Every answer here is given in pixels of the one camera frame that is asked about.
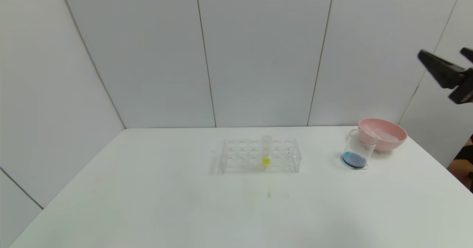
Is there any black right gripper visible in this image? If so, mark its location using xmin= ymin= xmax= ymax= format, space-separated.
xmin=418 ymin=47 xmax=473 ymax=105

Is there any test tube with blue pigment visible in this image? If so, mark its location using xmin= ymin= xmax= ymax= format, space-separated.
xmin=374 ymin=129 xmax=402 ymax=142

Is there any test tube with red pigment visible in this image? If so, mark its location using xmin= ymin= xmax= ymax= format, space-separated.
xmin=364 ymin=124 xmax=381 ymax=139

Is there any test tube with yellow pigment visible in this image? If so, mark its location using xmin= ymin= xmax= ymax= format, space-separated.
xmin=261 ymin=135 xmax=273 ymax=166

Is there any clear plastic test tube rack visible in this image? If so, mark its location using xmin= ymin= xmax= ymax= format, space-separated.
xmin=221 ymin=139 xmax=302 ymax=174

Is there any dark object beyond table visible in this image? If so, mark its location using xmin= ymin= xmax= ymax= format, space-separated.
xmin=457 ymin=133 xmax=473 ymax=160

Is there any pink bowl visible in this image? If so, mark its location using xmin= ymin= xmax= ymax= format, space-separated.
xmin=357 ymin=118 xmax=408 ymax=153

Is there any clear glass beaker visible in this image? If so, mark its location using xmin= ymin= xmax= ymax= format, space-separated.
xmin=341 ymin=129 xmax=377 ymax=170

